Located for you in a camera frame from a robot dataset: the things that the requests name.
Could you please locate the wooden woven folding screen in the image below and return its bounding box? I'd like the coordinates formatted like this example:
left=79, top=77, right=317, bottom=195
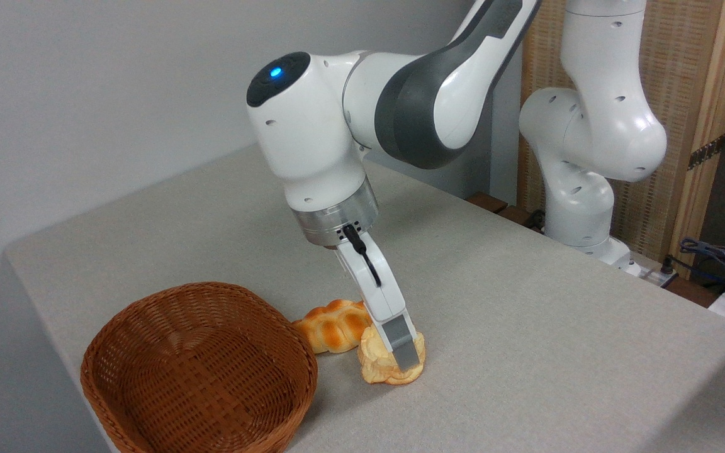
left=517, top=0, right=725, bottom=281

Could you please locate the bundle of dark cables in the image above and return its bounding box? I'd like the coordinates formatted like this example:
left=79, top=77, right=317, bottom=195
left=679, top=237, right=725, bottom=291

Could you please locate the dark metal screen hinge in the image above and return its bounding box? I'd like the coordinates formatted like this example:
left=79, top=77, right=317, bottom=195
left=688, top=134, right=725, bottom=171

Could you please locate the dark wooden ledge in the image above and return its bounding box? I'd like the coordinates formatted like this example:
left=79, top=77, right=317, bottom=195
left=466, top=193, right=547, bottom=235

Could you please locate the braided golden bread loaf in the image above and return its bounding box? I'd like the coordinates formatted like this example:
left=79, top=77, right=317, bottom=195
left=291, top=299, right=374, bottom=354

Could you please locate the round pale bread bun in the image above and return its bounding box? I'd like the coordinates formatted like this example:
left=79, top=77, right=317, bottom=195
left=357, top=323, right=427, bottom=386

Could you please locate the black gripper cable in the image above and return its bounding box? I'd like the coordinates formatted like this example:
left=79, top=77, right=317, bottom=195
left=344, top=225, right=382, bottom=288

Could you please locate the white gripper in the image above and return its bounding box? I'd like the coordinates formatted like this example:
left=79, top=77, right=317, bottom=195
left=336, top=232, right=418, bottom=372

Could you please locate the brown wicker basket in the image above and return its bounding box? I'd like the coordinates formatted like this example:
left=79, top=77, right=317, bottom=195
left=80, top=282, right=318, bottom=453

